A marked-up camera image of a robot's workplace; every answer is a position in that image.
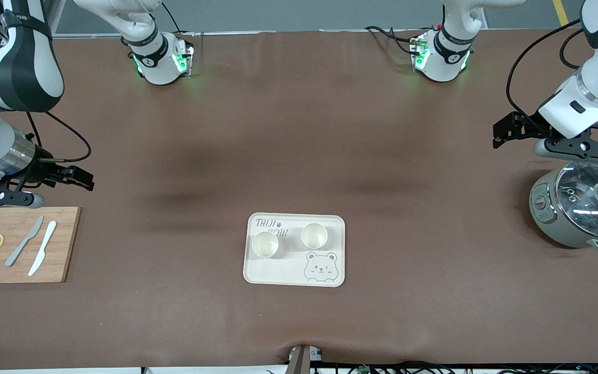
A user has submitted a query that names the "cream bear print tray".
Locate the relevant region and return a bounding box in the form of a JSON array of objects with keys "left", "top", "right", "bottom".
[{"left": 243, "top": 212, "right": 346, "bottom": 288}]

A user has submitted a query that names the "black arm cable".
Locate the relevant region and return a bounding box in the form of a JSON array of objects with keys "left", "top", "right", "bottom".
[
  {"left": 560, "top": 29, "right": 586, "bottom": 70},
  {"left": 506, "top": 18, "right": 585, "bottom": 125},
  {"left": 25, "top": 111, "right": 92, "bottom": 163}
]

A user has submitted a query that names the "white plastic knife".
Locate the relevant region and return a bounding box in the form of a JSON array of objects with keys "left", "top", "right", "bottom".
[{"left": 28, "top": 221, "right": 58, "bottom": 277}]

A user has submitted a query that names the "grey-green electric pot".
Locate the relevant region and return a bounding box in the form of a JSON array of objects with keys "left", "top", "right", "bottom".
[{"left": 529, "top": 161, "right": 598, "bottom": 254}]

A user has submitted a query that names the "black base power cable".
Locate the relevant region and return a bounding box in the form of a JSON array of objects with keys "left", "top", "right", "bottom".
[
  {"left": 364, "top": 25, "right": 420, "bottom": 55},
  {"left": 161, "top": 2, "right": 183, "bottom": 35}
]

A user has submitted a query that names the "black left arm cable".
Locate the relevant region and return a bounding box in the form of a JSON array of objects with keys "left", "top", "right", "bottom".
[
  {"left": 506, "top": 18, "right": 585, "bottom": 125},
  {"left": 560, "top": 29, "right": 586, "bottom": 70}
]

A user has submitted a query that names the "grey mount post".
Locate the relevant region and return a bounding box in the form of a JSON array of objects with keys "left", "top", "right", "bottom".
[{"left": 288, "top": 344, "right": 323, "bottom": 374}]

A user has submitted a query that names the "glass pot lid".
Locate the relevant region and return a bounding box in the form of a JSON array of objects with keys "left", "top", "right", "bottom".
[{"left": 555, "top": 161, "right": 598, "bottom": 232}]

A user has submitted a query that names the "grey plastic knife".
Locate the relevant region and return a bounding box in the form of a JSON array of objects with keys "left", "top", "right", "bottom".
[{"left": 5, "top": 216, "right": 45, "bottom": 268}]

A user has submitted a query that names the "bamboo cutting board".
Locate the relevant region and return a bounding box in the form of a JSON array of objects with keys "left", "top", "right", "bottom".
[{"left": 0, "top": 207, "right": 81, "bottom": 284}]

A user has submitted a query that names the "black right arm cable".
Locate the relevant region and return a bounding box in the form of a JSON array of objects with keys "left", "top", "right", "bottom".
[{"left": 25, "top": 111, "right": 92, "bottom": 163}]

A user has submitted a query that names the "white plastic cup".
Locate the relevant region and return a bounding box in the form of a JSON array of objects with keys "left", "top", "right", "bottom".
[
  {"left": 252, "top": 231, "right": 280, "bottom": 259},
  {"left": 301, "top": 222, "right": 329, "bottom": 249}
]

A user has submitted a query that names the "brown table cover mat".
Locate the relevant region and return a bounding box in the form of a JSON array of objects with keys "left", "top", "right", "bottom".
[{"left": 0, "top": 29, "right": 598, "bottom": 370}]

